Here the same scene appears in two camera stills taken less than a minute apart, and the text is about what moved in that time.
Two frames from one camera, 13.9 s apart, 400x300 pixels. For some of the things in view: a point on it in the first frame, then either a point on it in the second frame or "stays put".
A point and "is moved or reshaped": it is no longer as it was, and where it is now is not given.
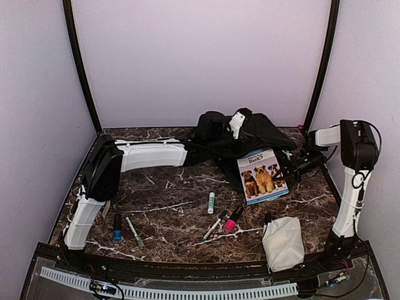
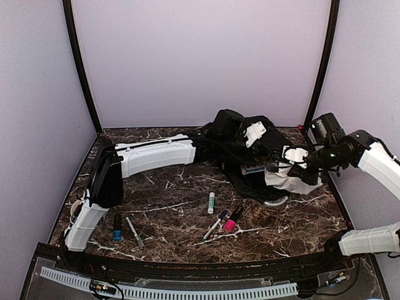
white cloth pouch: (283, 242) → (282, 180)
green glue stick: (211, 203) stays put
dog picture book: (257, 169) is moved or reshaped
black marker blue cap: (117, 234) stays put
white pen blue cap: (215, 225) stays put
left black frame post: (67, 7) stays put
